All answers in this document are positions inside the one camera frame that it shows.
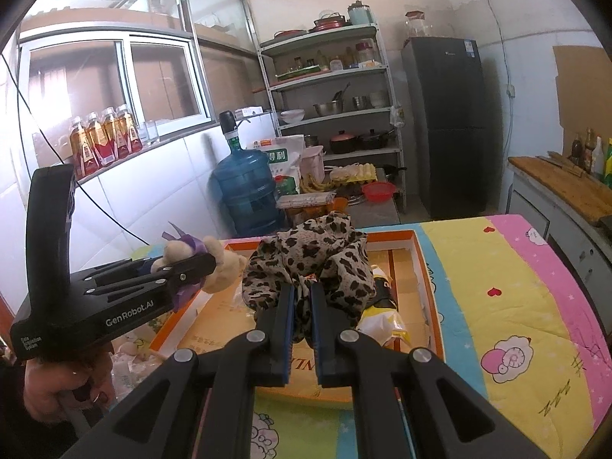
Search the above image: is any beige bear purple dress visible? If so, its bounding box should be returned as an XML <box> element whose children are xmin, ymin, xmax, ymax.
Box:
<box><xmin>150</xmin><ymin>224</ymin><xmax>247</xmax><ymax>312</ymax></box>

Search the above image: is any leopard print scrunchie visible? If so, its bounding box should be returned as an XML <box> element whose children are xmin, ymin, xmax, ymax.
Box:
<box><xmin>242</xmin><ymin>212</ymin><xmax>376</xmax><ymax>343</ymax></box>

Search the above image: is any person's left hand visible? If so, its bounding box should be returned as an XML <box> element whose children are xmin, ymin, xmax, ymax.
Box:
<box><xmin>23</xmin><ymin>343</ymin><xmax>115</xmax><ymax>424</ymax></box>

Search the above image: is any yellow white black pouch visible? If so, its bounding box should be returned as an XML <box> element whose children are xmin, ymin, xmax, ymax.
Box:
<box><xmin>357</xmin><ymin>264</ymin><xmax>411</xmax><ymax>351</ymax></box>

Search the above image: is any orange shallow cardboard box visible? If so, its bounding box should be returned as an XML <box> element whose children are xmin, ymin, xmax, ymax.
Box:
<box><xmin>148</xmin><ymin>228</ymin><xmax>447</xmax><ymax>404</ymax></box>

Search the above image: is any blue water jug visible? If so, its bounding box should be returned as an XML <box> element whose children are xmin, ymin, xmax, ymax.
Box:
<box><xmin>213</xmin><ymin>111</ymin><xmax>282</xmax><ymax>237</ymax></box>

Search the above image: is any orange drink bottle pack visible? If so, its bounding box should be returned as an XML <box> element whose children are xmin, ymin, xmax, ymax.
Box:
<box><xmin>70</xmin><ymin>104</ymin><xmax>143</xmax><ymax>179</ymax></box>

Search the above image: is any red plastic basket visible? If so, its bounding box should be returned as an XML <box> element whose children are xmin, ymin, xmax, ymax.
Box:
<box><xmin>362</xmin><ymin>181</ymin><xmax>397</xmax><ymax>203</ymax></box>

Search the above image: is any egg tray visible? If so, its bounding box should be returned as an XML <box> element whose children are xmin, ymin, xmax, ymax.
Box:
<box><xmin>329</xmin><ymin>164</ymin><xmax>378</xmax><ymax>184</ymax></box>

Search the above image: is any white green printed sack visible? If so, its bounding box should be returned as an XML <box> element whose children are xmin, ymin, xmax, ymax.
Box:
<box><xmin>248</xmin><ymin>135</ymin><xmax>306</xmax><ymax>196</ymax></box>

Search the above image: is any colourful cartoon bed sheet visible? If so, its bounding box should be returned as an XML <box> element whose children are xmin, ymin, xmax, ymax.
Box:
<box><xmin>109</xmin><ymin>213</ymin><xmax>612</xmax><ymax>459</ymax></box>

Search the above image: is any metal shelving rack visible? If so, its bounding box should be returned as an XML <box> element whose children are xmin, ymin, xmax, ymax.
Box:
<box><xmin>257</xmin><ymin>23</ymin><xmax>408</xmax><ymax>209</ymax></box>

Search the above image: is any black refrigerator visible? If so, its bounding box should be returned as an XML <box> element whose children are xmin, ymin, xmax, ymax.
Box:
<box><xmin>402</xmin><ymin>36</ymin><xmax>496</xmax><ymax>220</ymax></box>

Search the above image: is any black hanging cable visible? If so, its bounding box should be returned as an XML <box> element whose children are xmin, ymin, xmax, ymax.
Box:
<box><xmin>0</xmin><ymin>52</ymin><xmax>151</xmax><ymax>247</ymax></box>

